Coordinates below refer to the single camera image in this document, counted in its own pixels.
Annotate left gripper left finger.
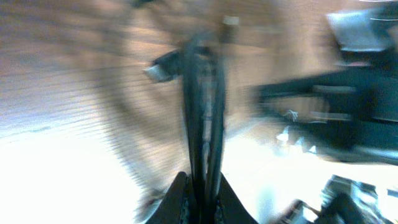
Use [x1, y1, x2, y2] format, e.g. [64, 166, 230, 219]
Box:
[146, 172, 197, 224]

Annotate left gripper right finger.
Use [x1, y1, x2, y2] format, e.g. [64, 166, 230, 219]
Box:
[211, 172, 257, 224]

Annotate black usb cable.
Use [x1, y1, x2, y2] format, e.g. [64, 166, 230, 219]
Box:
[142, 15, 242, 224]

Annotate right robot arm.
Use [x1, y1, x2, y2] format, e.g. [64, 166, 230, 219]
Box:
[253, 1, 397, 165]

